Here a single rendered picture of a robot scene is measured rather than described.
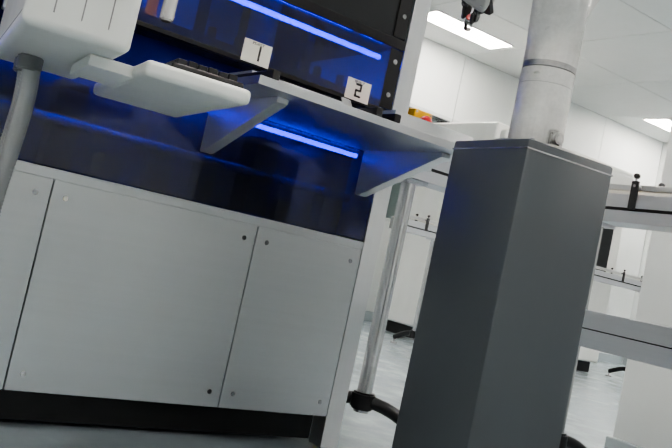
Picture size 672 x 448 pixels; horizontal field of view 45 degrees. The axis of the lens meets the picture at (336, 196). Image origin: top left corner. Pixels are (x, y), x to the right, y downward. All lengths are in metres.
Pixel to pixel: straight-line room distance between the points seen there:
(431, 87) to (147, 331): 6.78
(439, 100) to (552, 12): 6.85
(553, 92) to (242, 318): 0.99
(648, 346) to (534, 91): 1.07
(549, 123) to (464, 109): 7.10
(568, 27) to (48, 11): 1.07
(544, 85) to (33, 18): 1.05
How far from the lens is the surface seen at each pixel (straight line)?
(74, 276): 2.02
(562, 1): 1.86
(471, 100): 9.00
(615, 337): 2.72
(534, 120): 1.83
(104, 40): 1.45
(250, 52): 2.19
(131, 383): 2.13
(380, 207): 2.42
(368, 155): 2.35
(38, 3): 1.44
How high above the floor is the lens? 0.54
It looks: 4 degrees up
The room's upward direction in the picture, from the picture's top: 12 degrees clockwise
